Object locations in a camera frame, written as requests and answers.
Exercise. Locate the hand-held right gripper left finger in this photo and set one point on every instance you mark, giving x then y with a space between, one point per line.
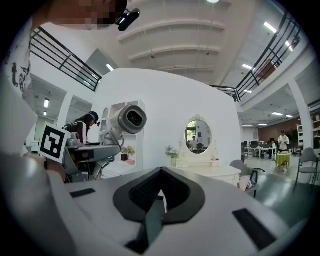
100 207

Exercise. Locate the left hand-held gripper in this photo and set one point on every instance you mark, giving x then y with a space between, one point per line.
53 142

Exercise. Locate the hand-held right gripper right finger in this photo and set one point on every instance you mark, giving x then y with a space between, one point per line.
220 200

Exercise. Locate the person's left forearm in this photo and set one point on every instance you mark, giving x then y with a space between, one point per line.
55 171

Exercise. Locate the white table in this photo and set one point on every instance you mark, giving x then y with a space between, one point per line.
120 168

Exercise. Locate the plant in black pot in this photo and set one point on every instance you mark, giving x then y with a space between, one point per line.
127 151

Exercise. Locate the pale cloth bag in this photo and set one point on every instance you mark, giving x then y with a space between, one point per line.
243 183

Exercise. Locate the white shelf cabinet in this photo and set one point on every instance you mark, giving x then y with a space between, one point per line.
139 145

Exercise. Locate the white office desk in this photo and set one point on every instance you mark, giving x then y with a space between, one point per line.
260 149

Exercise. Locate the green plant in vase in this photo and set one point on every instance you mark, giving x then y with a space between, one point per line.
172 153

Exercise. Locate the oval white-framed mirror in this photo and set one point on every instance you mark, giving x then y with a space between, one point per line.
198 136

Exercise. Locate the green-covered small table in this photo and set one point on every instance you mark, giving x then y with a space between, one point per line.
282 160

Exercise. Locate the person's white printed shirt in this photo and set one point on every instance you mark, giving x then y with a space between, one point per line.
15 112

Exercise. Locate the black balcony railing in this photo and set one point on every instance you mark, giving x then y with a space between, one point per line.
62 60
265 62

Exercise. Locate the grey chair with black frame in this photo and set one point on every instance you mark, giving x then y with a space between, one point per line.
240 165

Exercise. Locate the black head camera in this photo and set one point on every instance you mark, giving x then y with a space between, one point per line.
128 19

